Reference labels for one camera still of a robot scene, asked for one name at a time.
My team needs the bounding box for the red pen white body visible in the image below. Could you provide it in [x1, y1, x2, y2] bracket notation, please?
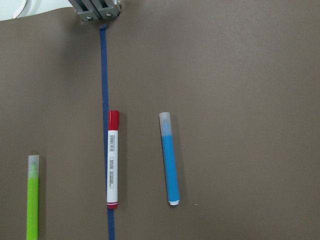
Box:
[106, 110, 120, 209]

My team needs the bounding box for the blue pen white cap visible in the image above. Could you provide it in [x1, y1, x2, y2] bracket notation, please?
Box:
[159, 112, 180, 206]

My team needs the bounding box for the green pen white cap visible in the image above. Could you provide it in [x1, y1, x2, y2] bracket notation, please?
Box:
[26, 155, 40, 240]

